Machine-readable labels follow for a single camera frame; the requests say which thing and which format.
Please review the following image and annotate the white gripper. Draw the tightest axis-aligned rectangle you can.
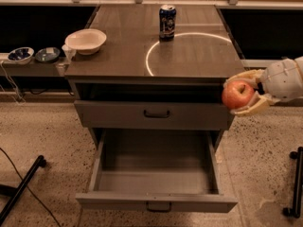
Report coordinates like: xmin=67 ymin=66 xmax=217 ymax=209
xmin=223 ymin=58 xmax=300 ymax=116

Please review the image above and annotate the red apple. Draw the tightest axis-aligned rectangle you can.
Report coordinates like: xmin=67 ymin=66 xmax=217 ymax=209
xmin=222 ymin=80 xmax=255 ymax=110

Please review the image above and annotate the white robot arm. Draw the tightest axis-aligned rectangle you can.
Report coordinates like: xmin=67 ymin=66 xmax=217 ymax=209
xmin=222 ymin=57 xmax=303 ymax=116

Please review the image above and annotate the grey drawer cabinet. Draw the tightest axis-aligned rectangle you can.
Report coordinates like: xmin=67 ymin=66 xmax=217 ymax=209
xmin=65 ymin=4 xmax=243 ymax=144

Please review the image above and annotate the white bowl on counter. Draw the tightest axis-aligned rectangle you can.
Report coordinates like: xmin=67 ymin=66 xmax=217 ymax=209
xmin=65 ymin=28 xmax=107 ymax=55

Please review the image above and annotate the blue soda can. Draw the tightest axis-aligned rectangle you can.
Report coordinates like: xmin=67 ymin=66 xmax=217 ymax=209
xmin=159 ymin=5 xmax=176 ymax=40

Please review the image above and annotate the black stand leg right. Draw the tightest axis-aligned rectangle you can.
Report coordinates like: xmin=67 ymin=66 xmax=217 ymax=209
xmin=283 ymin=147 xmax=303 ymax=218

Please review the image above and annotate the black stand leg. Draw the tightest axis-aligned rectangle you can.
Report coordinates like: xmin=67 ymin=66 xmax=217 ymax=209
xmin=283 ymin=147 xmax=303 ymax=218
xmin=0 ymin=155 xmax=46 ymax=225

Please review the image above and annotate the small clear plastic cup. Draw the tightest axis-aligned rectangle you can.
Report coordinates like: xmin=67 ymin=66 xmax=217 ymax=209
xmin=62 ymin=44 xmax=76 ymax=61

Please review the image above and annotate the dark blue-grey bowl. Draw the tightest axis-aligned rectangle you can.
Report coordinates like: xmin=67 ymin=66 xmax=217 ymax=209
xmin=35 ymin=47 xmax=61 ymax=63

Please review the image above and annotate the blue patterned bowl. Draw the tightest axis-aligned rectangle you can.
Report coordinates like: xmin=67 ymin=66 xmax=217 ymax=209
xmin=8 ymin=47 xmax=34 ymax=64

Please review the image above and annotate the grey side shelf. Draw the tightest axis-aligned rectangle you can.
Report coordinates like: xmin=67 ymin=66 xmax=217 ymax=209
xmin=0 ymin=53 xmax=68 ymax=77

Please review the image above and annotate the black stand leg left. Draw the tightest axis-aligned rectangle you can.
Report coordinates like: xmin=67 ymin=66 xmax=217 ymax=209
xmin=0 ymin=155 xmax=46 ymax=225

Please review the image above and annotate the black floor cable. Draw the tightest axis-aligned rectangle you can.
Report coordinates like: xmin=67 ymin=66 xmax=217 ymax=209
xmin=0 ymin=146 xmax=62 ymax=227

